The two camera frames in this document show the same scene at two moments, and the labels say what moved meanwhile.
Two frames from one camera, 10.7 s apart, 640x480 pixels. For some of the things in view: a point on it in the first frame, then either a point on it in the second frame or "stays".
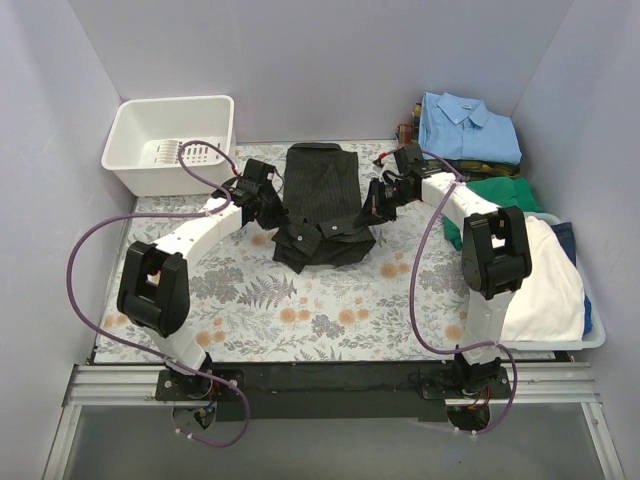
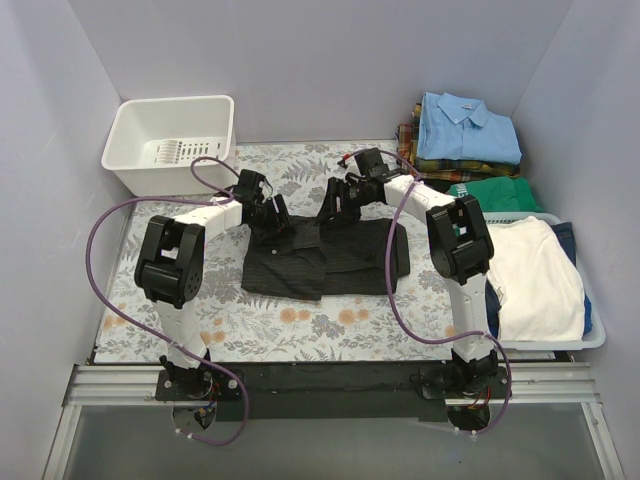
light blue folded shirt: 457,128 stays
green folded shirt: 508,192 stays
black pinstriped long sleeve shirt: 322,207 -> 313,259
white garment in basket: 550,304 stays
